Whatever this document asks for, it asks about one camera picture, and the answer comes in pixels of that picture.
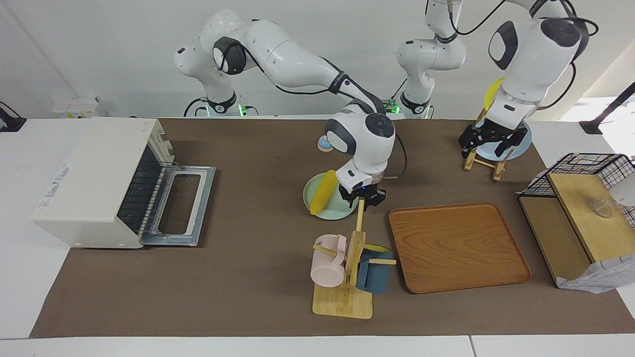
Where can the light blue plate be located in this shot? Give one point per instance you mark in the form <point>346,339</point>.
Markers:
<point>486,152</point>

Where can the white checked cloth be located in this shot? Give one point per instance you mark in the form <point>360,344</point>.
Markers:
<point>605,277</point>

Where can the blue mug yellow inside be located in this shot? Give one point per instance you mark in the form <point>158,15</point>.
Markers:
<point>376,277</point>

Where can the brown wooden tray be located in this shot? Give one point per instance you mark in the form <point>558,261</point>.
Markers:
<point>456,248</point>

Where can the brown table mat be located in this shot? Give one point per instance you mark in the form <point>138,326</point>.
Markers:
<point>248,277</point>

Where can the pink mug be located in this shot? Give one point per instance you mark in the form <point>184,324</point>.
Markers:
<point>327,267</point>

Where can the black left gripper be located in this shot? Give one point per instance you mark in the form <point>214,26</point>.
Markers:
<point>493,131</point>

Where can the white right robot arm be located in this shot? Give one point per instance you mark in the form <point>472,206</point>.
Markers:
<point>297,64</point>

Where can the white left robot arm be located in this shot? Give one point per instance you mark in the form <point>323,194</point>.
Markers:
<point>531,64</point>

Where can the mint green plate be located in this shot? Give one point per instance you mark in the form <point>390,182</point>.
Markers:
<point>332,211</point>

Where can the yellow plate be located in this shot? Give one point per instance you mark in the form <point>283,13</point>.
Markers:
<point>492,96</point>

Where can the yellow corn cob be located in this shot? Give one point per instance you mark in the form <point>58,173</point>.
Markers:
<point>322,193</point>

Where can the light wooden shelf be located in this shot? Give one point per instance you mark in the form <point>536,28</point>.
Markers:
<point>585,223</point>

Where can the clear glass cup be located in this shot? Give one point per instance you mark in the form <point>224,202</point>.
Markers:
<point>603,208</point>

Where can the white round object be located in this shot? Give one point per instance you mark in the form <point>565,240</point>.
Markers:
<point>626,193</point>

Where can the white cardboard box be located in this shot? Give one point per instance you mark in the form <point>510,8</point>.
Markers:
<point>77,106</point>

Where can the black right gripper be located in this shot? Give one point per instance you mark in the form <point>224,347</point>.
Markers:
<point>362,192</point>

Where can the wooden mug rack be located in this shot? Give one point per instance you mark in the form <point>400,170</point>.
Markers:
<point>342,302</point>

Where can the wooden plate rack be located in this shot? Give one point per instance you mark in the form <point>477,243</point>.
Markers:
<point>498,171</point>

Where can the blue service bell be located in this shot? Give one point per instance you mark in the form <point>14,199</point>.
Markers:
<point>322,145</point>

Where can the black clamp block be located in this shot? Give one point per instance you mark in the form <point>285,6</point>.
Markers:
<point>10,121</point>

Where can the black stand leg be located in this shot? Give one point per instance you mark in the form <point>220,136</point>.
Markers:
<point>603,119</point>

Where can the white toaster oven body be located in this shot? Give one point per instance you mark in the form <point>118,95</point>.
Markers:
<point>94,178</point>

